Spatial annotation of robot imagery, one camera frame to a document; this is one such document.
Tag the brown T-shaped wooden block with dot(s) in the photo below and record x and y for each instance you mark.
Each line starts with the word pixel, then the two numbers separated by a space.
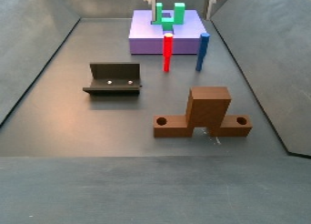
pixel 207 106

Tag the black angle bracket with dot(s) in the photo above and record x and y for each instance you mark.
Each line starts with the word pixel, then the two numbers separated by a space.
pixel 115 78

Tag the purple square board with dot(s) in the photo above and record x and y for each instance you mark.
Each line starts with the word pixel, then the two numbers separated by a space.
pixel 146 36

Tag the blue hexagonal peg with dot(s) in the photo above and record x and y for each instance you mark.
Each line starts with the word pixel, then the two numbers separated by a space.
pixel 202 50

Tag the green U-shaped block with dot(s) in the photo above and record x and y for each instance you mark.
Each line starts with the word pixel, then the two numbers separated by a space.
pixel 167 22

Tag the red cylindrical peg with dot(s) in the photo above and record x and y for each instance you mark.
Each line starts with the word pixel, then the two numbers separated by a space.
pixel 167 50

